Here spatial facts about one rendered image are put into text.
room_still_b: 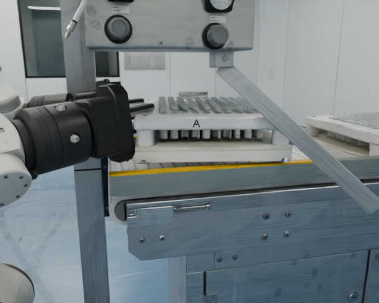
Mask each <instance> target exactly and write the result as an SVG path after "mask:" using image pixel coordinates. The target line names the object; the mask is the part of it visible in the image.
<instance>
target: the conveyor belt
mask: <svg viewBox="0 0 379 303"><path fill-rule="evenodd" d="M298 159H309V158H308V157H307V156H306V155H305V154H304V153H303V152H302V151H301V150H300V149H299V148H297V147H296V146H295V145H292V160H298ZM252 162H270V161H237V162H152V163H151V164H136V163H135V154H134V156H133V158H132V159H130V160H129V161H127V162H126V161H124V162H121V163H118V162H114V161H111V160H109V162H108V172H112V171H130V170H148V169H158V168H177V167H195V166H205V165H223V164H241V163H252ZM357 178H358V179H359V180H369V179H379V176H366V177H357ZM333 182H334V181H333V180H332V179H328V180H313V181H305V182H291V183H276V184H267V185H253V186H238V187H230V188H215V189H200V190H192V191H177V192H163V193H154V194H140V195H125V196H117V197H110V196H109V175H108V202H109V215H110V217H111V219H112V220H113V221H114V222H116V223H118V224H120V225H127V221H121V220H119V219H118V218H117V217H116V215H115V213H114V208H115V206H116V204H117V203H118V202H119V201H122V200H127V199H135V200H145V199H146V198H149V197H164V196H172V195H186V194H201V193H208V192H223V191H237V190H245V189H259V188H273V187H281V186H296V185H310V184H318V183H333Z"/></svg>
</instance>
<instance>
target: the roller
mask: <svg viewBox="0 0 379 303"><path fill-rule="evenodd" d="M131 200H135V199H127V200H122V201H119V202H118V203H117V204H116V206H115V208H114V213H115V215H116V217H117V218H118V219H119V220H121V221H127V219H126V218H127V214H126V202H127V201H131Z"/></svg>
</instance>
